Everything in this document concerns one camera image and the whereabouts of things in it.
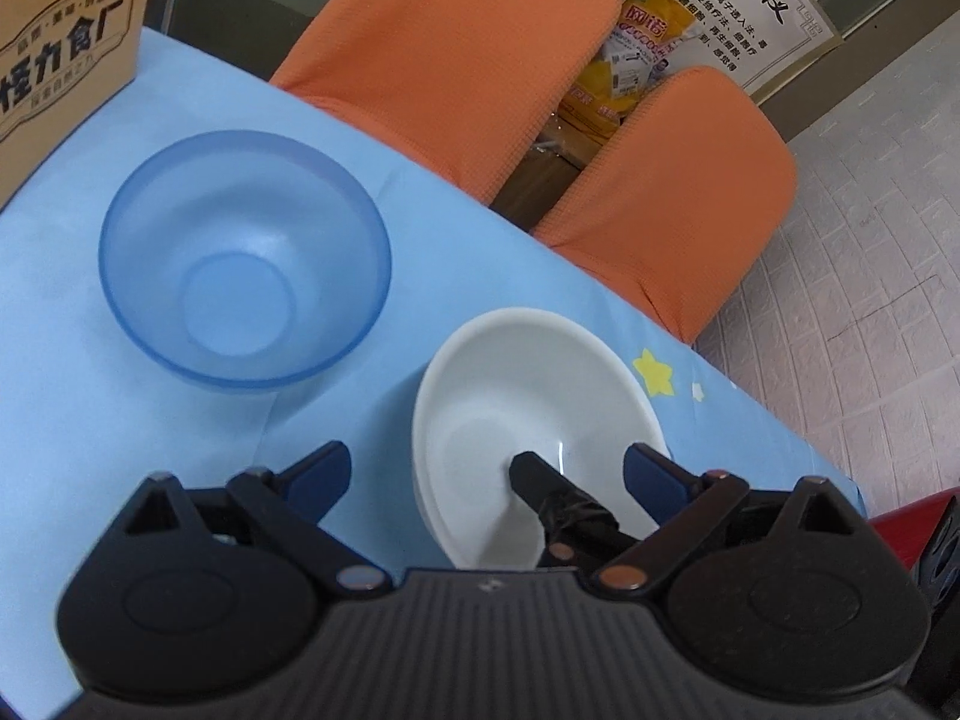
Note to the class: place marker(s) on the white ceramic bowl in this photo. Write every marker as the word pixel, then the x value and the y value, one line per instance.
pixel 487 405

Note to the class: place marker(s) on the brown cardboard box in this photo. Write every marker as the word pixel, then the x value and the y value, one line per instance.
pixel 67 67

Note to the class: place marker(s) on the framed text poster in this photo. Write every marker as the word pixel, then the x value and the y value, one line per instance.
pixel 750 15

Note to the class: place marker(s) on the translucent blue plastic bowl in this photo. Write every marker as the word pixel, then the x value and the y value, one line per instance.
pixel 240 270

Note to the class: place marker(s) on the orange fabric chair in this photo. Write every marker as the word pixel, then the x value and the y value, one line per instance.
pixel 450 52
pixel 690 210

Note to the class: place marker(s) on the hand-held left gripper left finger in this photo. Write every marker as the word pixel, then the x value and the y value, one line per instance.
pixel 321 474

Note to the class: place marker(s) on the yellow snack bag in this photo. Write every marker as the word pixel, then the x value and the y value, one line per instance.
pixel 626 67

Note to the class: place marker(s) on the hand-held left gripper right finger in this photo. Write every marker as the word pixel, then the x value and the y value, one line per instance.
pixel 654 481

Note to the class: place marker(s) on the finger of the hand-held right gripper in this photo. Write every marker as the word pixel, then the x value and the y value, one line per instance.
pixel 559 510

